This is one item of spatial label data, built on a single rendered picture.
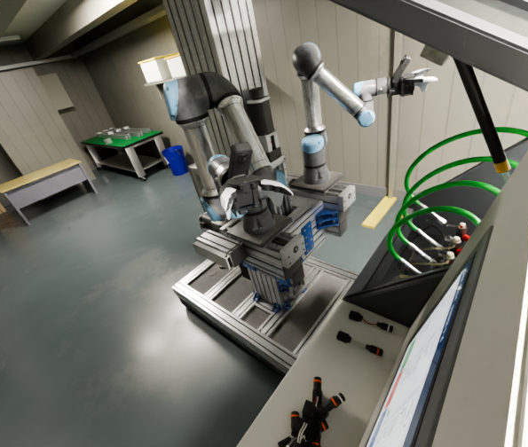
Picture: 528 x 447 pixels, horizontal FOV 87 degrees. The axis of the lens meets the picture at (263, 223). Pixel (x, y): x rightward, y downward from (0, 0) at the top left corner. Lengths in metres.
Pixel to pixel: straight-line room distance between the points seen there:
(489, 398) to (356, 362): 0.64
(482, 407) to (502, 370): 0.02
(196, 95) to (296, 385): 0.90
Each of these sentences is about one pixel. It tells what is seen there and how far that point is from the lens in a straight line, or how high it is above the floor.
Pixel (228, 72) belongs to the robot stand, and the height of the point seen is 1.65.
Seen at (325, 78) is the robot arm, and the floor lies 1.54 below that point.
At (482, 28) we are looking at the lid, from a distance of 0.55.
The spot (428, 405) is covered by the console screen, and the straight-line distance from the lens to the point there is 0.33.
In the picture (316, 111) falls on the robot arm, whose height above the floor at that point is 1.38.
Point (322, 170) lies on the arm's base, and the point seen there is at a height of 1.10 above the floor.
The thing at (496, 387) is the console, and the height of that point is 1.53.
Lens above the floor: 1.72
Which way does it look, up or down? 32 degrees down
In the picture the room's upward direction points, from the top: 14 degrees counter-clockwise
